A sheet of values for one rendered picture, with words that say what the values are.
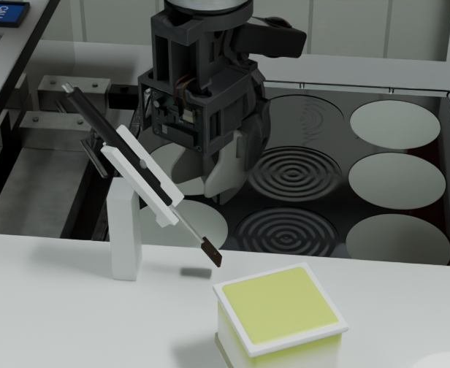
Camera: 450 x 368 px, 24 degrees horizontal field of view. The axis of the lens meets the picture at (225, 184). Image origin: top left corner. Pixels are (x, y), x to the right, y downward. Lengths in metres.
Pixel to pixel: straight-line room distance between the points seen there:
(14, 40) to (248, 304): 0.59
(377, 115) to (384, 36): 1.88
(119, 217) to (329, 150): 0.37
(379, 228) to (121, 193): 0.31
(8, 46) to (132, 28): 1.91
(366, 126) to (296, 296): 0.46
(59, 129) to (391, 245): 0.39
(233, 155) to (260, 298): 0.19
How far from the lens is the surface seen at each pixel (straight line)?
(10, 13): 1.31
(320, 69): 1.46
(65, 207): 1.11
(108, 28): 3.16
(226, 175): 0.92
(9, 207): 1.12
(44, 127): 1.19
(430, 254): 1.03
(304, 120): 1.20
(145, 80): 0.86
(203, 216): 1.05
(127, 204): 0.83
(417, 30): 3.09
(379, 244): 1.03
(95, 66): 1.47
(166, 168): 1.12
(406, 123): 1.21
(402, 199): 1.09
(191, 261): 0.90
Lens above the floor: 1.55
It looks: 36 degrees down
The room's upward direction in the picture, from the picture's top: straight up
